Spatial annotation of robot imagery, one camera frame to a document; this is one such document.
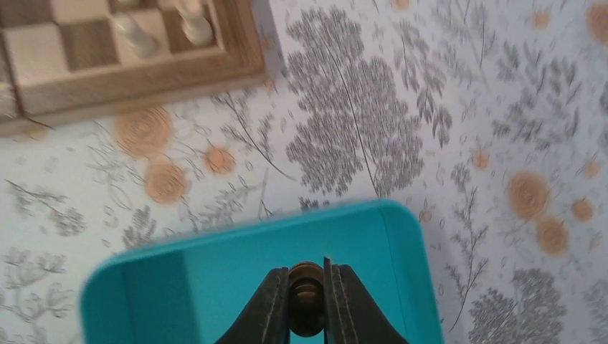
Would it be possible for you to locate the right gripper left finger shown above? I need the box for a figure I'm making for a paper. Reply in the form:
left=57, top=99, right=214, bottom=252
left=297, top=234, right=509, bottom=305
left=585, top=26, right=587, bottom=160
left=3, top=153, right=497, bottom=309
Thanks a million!
left=217, top=267, right=290, bottom=344

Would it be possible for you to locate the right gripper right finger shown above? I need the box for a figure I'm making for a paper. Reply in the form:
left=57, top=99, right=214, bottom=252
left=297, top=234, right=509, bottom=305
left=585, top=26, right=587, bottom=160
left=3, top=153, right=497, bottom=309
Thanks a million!
left=323, top=257, right=408, bottom=344

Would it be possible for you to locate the black chess piece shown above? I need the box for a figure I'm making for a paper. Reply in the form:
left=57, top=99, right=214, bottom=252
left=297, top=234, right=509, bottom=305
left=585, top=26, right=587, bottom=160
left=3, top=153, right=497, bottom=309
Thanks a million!
left=288, top=262, right=326, bottom=338

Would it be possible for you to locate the teal plastic tray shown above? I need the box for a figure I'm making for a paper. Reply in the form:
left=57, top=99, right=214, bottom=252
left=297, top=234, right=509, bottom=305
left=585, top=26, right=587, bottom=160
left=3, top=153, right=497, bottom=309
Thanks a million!
left=80, top=199, right=443, bottom=343

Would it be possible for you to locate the light wooden chess piece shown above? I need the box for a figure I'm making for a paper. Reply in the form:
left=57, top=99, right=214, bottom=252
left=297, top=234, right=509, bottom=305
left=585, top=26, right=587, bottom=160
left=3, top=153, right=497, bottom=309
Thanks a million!
left=113, top=14, right=158, bottom=59
left=174, top=0, right=214, bottom=47

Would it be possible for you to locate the wooden chess board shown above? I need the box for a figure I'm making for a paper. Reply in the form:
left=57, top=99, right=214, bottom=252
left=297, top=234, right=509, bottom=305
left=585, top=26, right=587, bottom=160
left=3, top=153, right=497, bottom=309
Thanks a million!
left=1, top=1, right=266, bottom=136

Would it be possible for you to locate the floral patterned table mat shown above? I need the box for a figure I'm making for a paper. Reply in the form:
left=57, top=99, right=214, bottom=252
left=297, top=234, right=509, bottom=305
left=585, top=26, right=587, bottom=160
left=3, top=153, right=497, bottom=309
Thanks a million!
left=1, top=1, right=607, bottom=343

